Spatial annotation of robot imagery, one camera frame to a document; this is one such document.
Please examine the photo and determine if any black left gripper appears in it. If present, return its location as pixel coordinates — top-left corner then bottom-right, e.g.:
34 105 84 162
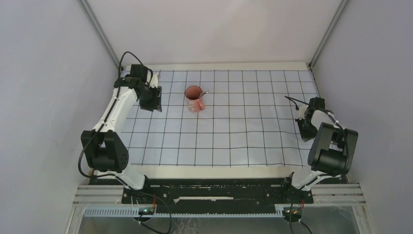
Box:
138 85 162 112

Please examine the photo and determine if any pink patterned mug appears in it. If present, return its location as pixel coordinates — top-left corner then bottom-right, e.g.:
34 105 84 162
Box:
185 86 205 113

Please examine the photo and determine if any white checked tablecloth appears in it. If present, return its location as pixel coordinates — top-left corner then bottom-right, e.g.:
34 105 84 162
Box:
120 70 318 167

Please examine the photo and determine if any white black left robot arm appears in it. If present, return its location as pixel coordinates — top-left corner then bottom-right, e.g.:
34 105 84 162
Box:
78 64 162 203

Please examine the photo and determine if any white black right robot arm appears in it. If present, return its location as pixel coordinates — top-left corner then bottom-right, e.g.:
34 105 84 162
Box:
281 97 358 203

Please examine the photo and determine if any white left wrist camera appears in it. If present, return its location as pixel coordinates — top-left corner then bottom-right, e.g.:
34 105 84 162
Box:
150 72 159 88

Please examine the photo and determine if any white slotted cable duct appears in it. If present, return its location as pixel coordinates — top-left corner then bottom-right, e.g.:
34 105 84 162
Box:
83 206 286 218

